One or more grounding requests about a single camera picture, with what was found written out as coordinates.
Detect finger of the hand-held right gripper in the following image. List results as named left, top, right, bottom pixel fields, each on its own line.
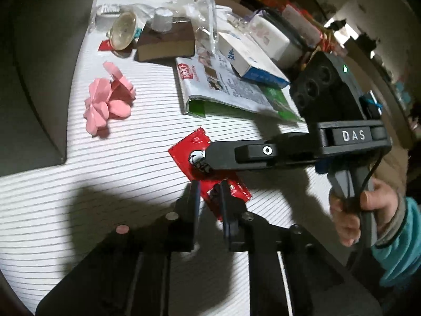
left=201, top=133, right=321, bottom=173

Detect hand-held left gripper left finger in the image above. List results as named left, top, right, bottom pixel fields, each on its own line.
left=36, top=179, right=202, bottom=316

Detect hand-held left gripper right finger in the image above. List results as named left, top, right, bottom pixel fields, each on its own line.
left=219, top=179, right=384, bottom=316

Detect large red snack packet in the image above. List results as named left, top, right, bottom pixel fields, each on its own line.
left=168, top=128, right=253, bottom=221

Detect brown box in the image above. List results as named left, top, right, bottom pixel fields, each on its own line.
left=134, top=20, right=196, bottom=62

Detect black storage container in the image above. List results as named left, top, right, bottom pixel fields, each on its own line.
left=0, top=0, right=109, bottom=176

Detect person's right forearm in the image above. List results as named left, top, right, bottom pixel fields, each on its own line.
left=372, top=196, right=421, bottom=287

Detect person's right hand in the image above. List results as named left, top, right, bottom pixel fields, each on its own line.
left=329, top=178, right=400, bottom=247

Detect green packet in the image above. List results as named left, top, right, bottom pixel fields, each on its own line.
left=186, top=87, right=305, bottom=124

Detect printed magazine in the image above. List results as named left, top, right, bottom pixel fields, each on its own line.
left=175, top=53, right=280, bottom=119

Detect white tissue pack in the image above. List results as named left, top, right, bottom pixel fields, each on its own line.
left=248, top=13, right=301, bottom=70

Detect white and blue box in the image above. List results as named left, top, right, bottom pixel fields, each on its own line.
left=217, top=31, right=290, bottom=89

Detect pink flower-shaped toy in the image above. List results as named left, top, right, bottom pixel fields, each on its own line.
left=83, top=61, right=136, bottom=138

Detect clear plastic bags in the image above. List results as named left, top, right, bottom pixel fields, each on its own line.
left=171, top=0, right=254, bottom=60

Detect small white cup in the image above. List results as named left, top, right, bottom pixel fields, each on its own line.
left=149, top=7, right=173, bottom=33

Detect clear round cup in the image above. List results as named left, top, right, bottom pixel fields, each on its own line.
left=110, top=10, right=139, bottom=51

